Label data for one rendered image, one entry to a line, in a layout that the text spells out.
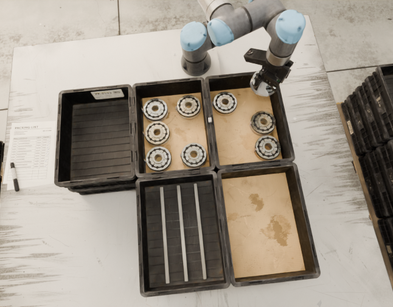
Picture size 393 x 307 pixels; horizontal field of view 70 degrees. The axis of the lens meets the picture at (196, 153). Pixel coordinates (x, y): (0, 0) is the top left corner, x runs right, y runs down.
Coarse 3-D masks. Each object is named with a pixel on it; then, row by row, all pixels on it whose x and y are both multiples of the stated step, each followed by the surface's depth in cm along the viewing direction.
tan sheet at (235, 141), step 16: (240, 96) 124; (256, 96) 124; (240, 112) 122; (256, 112) 122; (272, 112) 122; (224, 128) 120; (240, 128) 120; (224, 144) 118; (240, 144) 118; (224, 160) 116; (240, 160) 116; (256, 160) 115
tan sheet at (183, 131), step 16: (160, 96) 125; (176, 96) 125; (176, 112) 123; (144, 128) 120; (176, 128) 120; (192, 128) 120; (176, 144) 118; (160, 160) 116; (176, 160) 116; (208, 160) 116
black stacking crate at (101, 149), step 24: (72, 96) 118; (72, 120) 122; (96, 120) 122; (120, 120) 122; (72, 144) 119; (96, 144) 119; (120, 144) 118; (72, 168) 116; (96, 168) 116; (120, 168) 115
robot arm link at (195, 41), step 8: (192, 24) 121; (200, 24) 120; (184, 32) 120; (192, 32) 120; (200, 32) 119; (184, 40) 120; (192, 40) 119; (200, 40) 119; (208, 40) 122; (184, 48) 123; (192, 48) 121; (200, 48) 122; (208, 48) 125; (184, 56) 130; (192, 56) 127; (200, 56) 128
